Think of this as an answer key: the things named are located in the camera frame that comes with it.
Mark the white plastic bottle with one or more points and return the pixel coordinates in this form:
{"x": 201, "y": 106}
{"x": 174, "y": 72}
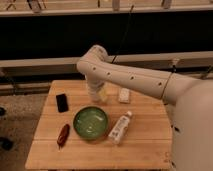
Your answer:
{"x": 119, "y": 129}

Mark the white rectangular sponge block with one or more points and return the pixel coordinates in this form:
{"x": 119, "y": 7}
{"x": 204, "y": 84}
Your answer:
{"x": 124, "y": 95}

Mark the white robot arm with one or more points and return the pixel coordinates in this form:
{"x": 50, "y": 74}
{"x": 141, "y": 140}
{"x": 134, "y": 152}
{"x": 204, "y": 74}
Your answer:
{"x": 191, "y": 98}

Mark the green ceramic bowl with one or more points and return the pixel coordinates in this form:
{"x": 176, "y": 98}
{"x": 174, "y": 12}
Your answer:
{"x": 90, "y": 123}

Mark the black object on floor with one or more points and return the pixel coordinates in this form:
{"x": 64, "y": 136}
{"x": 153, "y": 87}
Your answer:
{"x": 6, "y": 143}

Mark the black rectangular eraser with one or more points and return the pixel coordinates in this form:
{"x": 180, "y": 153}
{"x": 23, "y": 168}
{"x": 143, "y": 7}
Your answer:
{"x": 62, "y": 104}

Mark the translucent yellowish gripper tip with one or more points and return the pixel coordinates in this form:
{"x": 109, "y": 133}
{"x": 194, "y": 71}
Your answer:
{"x": 103, "y": 94}

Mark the white wall rail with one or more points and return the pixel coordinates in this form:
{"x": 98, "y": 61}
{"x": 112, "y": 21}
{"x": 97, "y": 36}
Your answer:
{"x": 67, "y": 65}

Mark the clear plastic cup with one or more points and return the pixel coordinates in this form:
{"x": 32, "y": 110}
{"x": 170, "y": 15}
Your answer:
{"x": 94, "y": 93}

